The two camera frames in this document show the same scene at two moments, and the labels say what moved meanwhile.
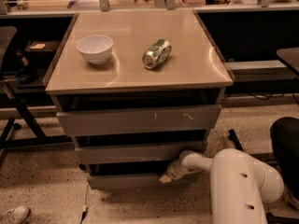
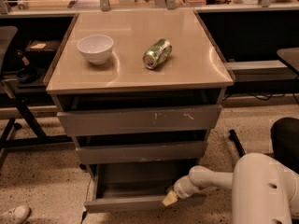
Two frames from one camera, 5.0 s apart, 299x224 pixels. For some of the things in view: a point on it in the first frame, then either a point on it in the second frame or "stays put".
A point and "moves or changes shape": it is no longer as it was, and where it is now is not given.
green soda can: [157, 54] stays put
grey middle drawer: [135, 153] stays put
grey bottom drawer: [130, 181] moves or changes shape
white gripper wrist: [176, 171] → [180, 187]
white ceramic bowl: [95, 48] stays put
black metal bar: [233, 137] stays put
